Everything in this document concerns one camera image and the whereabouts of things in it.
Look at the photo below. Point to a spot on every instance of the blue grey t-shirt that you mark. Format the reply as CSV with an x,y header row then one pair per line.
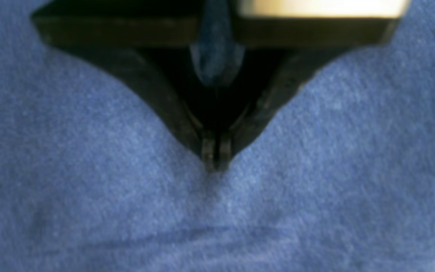
x,y
342,180

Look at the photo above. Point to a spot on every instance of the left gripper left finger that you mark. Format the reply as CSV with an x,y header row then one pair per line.
x,y
150,56

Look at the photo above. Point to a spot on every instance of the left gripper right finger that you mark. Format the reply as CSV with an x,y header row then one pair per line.
x,y
281,56

